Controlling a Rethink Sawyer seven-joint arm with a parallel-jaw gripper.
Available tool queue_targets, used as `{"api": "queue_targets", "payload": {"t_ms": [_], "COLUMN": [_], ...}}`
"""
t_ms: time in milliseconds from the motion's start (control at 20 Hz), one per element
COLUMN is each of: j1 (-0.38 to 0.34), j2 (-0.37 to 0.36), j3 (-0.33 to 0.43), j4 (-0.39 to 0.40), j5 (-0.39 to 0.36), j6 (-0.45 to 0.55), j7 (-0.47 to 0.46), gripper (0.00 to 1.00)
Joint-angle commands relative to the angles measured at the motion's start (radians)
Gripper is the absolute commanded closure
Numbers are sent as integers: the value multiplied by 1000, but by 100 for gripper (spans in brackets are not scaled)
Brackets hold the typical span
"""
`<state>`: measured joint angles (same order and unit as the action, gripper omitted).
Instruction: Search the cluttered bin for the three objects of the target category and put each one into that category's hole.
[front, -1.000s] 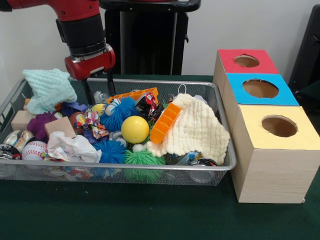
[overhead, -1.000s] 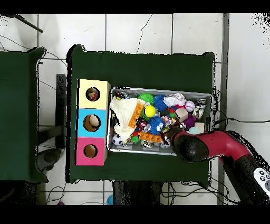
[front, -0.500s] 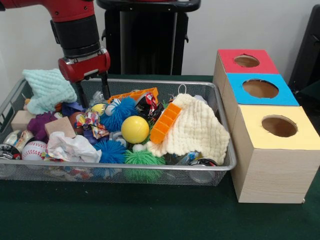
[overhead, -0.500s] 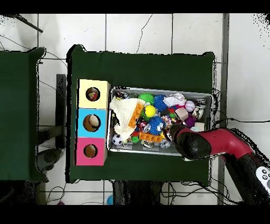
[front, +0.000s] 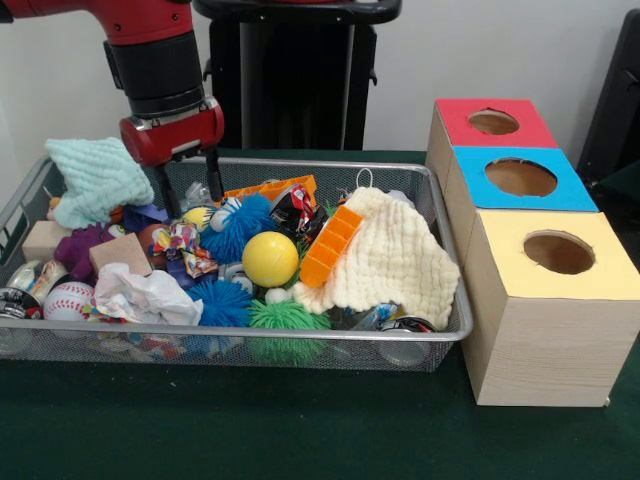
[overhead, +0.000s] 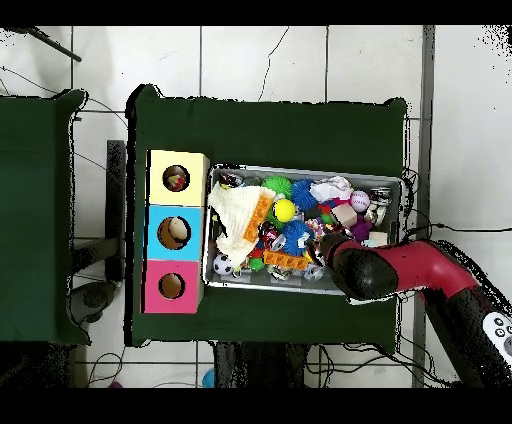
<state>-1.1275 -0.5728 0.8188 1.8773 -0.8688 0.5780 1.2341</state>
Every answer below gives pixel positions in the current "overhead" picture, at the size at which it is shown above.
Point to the multicoloured patterned cloth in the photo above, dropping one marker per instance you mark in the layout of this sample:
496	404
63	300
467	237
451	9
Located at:
176	182

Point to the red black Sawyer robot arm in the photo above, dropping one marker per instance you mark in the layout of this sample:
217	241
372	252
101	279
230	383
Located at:
420	266

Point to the shallow mesh bin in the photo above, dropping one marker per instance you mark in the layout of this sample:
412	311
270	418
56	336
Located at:
240	282

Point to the wooden box with three holes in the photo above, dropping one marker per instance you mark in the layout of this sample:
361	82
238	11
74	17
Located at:
188	248

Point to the orange plastic brick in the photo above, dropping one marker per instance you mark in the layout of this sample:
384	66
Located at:
286	259
258	219

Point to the cream knitted cloth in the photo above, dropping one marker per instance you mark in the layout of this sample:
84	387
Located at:
234	212

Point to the yellow ball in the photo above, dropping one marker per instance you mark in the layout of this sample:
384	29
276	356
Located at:
284	210

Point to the green spiky ball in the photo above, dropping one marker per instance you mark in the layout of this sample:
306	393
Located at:
277	186

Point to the blue spiky ball with eyes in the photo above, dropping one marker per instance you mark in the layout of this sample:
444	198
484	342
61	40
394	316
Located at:
295	238

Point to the red blue white patterned cloth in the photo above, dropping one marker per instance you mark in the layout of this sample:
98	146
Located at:
316	228

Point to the dark green tablecloth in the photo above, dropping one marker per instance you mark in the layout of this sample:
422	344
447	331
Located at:
280	136

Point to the white baseball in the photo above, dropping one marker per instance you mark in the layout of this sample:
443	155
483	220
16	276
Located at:
360	201

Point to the green covered side table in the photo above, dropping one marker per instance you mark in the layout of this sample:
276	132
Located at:
32	200

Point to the dark grey rod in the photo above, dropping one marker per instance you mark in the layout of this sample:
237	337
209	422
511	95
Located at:
60	48

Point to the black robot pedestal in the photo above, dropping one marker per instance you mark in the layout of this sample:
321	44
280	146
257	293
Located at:
260	366

